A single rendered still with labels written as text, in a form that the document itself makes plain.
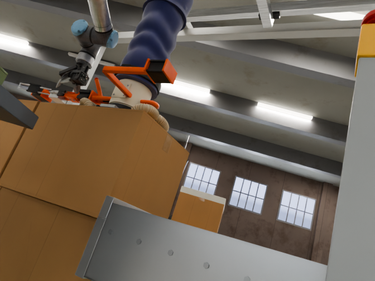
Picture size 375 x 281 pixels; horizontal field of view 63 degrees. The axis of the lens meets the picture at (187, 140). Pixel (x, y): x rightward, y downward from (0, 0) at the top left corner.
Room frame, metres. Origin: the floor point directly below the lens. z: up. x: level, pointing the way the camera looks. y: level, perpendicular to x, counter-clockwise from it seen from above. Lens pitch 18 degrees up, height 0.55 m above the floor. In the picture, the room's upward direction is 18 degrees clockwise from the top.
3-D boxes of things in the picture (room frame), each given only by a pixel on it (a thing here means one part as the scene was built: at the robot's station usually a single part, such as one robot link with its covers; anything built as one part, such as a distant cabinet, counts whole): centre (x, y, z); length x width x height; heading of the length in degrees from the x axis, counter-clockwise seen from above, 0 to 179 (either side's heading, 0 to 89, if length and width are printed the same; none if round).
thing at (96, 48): (1.51, 0.67, 1.38); 0.10 x 0.09 x 0.12; 169
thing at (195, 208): (2.95, -0.33, 0.82); 0.60 x 0.40 x 0.40; 169
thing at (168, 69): (0.97, 0.17, 1.08); 0.09 x 0.08 x 0.05; 153
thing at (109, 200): (1.16, -0.02, 0.58); 0.70 x 0.03 x 0.06; 150
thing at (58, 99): (1.55, 0.73, 1.06); 0.07 x 0.07 x 0.04; 63
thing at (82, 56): (1.52, 0.67, 1.30); 0.10 x 0.09 x 0.05; 152
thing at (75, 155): (1.35, 0.33, 0.74); 0.60 x 0.40 x 0.40; 58
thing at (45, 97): (1.62, 0.84, 1.07); 0.08 x 0.07 x 0.05; 63
